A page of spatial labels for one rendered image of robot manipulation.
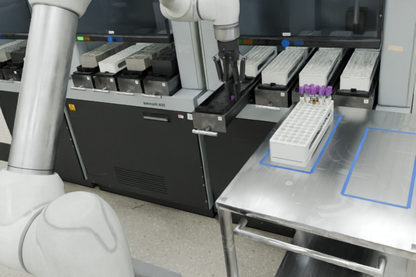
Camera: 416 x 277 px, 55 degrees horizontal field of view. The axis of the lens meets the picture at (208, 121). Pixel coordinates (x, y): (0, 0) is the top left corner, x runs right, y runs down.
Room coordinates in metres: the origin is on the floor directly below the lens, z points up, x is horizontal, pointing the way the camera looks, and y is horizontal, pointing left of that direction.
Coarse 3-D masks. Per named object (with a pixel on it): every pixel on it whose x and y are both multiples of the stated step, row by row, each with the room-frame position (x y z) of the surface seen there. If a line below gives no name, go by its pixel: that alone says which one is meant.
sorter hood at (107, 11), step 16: (96, 0) 1.94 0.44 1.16; (112, 0) 1.89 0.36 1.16; (128, 0) 1.84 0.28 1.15; (144, 0) 1.80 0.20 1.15; (96, 16) 1.95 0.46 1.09; (112, 16) 1.90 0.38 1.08; (128, 16) 1.85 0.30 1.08; (144, 16) 1.80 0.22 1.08; (160, 16) 1.76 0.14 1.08; (80, 32) 2.01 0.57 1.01; (96, 32) 1.96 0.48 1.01; (128, 32) 1.86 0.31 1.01; (144, 32) 1.81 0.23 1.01; (160, 32) 1.77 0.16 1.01
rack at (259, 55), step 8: (256, 48) 1.81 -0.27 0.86; (264, 48) 1.80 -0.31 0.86; (272, 48) 1.78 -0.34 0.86; (248, 56) 1.71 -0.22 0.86; (256, 56) 1.69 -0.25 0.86; (264, 56) 1.68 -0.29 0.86; (272, 56) 1.77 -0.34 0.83; (248, 64) 1.61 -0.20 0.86; (256, 64) 1.59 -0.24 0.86; (264, 64) 1.68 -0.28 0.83; (248, 72) 1.59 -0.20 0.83; (256, 72) 1.59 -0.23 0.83
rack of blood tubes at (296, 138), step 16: (304, 112) 1.06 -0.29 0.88; (320, 112) 1.05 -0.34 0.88; (288, 128) 0.97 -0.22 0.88; (304, 128) 0.97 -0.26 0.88; (320, 128) 1.02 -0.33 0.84; (272, 144) 0.91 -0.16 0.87; (288, 144) 0.89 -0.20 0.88; (304, 144) 0.88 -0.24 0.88; (272, 160) 0.91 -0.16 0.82; (288, 160) 0.89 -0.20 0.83; (304, 160) 0.87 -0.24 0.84
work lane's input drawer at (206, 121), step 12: (240, 84) 1.55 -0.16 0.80; (252, 84) 1.52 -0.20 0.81; (216, 96) 1.45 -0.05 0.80; (240, 96) 1.42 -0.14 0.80; (252, 96) 1.49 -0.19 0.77; (204, 108) 1.32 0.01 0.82; (216, 108) 1.31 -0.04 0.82; (228, 108) 1.32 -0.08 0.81; (240, 108) 1.38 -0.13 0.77; (204, 120) 1.31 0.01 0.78; (216, 120) 1.28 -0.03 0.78; (228, 120) 1.29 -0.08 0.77; (204, 132) 1.26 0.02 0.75; (216, 132) 1.24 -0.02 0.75
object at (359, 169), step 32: (352, 128) 1.03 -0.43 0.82; (384, 128) 1.01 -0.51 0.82; (256, 160) 0.93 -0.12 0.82; (320, 160) 0.89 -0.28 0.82; (352, 160) 0.87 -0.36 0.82; (384, 160) 0.85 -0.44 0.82; (224, 192) 0.80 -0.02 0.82; (256, 192) 0.79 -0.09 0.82; (288, 192) 0.77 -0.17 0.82; (320, 192) 0.75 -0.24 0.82; (352, 192) 0.74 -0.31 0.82; (384, 192) 0.72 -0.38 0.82; (224, 224) 0.76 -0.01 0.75; (288, 224) 0.67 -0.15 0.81; (320, 224) 0.65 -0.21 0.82; (352, 224) 0.63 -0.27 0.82; (384, 224) 0.62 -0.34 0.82; (224, 256) 0.77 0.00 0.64; (288, 256) 1.08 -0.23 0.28; (320, 256) 0.60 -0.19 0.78; (352, 256) 1.04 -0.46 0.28; (384, 256) 0.57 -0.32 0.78
